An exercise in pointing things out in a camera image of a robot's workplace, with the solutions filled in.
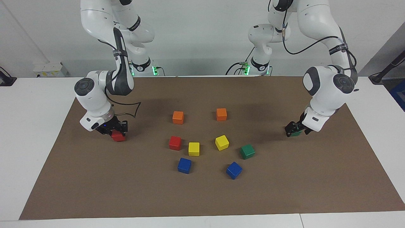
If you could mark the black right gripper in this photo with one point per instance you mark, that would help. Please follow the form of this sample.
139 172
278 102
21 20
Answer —
110 124

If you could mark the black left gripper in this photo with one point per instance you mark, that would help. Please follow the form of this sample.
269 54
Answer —
300 125

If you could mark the green wooden cube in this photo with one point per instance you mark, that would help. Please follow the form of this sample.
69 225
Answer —
247 151
296 134

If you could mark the red wooden cube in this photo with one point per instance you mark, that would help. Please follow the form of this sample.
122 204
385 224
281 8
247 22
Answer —
118 136
175 143

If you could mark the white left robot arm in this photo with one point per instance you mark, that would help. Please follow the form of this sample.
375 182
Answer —
326 98

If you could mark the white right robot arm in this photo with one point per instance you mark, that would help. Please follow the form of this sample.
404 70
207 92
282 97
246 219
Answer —
95 101

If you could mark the brown paper table mat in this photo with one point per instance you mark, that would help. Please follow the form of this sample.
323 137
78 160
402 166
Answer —
284 190

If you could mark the orange wooden cube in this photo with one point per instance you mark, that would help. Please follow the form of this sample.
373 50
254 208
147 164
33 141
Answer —
178 117
221 114

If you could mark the blue wooden cube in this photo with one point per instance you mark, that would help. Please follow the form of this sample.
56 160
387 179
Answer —
184 165
234 170

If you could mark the yellow wooden cube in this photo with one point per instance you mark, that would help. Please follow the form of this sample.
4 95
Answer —
194 148
221 142

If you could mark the white power box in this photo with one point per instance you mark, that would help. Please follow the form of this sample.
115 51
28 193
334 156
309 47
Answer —
50 69

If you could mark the black pole stand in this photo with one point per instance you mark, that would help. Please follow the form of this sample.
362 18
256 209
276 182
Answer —
376 77

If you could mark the blue crate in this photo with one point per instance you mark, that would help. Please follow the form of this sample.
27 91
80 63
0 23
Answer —
399 93

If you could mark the black table clamp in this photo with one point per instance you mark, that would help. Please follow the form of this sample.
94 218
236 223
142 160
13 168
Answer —
6 80

